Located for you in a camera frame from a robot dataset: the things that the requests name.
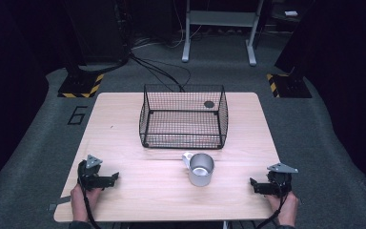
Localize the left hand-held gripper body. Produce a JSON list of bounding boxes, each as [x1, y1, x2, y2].
[[76, 154, 109, 192]]

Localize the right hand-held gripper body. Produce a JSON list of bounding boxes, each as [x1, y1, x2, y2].
[[266, 162, 299, 198]]

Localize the person's left hand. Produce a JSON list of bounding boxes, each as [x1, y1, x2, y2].
[[70, 183, 103, 223]]

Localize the person's right hand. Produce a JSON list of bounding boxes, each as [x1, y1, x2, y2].
[[264, 190, 299, 228]]

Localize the grey tape strip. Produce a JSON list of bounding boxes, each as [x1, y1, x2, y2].
[[47, 196, 72, 213]]

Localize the silver metal cup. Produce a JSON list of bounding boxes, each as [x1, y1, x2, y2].
[[181, 151, 215, 188]]

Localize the black stand base yellow stripes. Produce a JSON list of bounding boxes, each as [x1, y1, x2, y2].
[[57, 73, 105, 99], [265, 73, 313, 99]]

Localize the dark cabinet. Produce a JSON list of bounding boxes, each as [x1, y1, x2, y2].
[[61, 0, 131, 66]]

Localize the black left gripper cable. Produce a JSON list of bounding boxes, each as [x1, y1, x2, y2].
[[77, 177, 103, 229]]

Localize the black wire mesh basket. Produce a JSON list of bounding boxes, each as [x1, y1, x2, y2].
[[138, 83, 230, 151]]

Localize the black floor cables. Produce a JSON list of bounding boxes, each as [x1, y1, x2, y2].
[[129, 52, 193, 94]]

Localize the white metal desk frame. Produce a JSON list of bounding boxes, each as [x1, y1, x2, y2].
[[181, 0, 265, 67]]

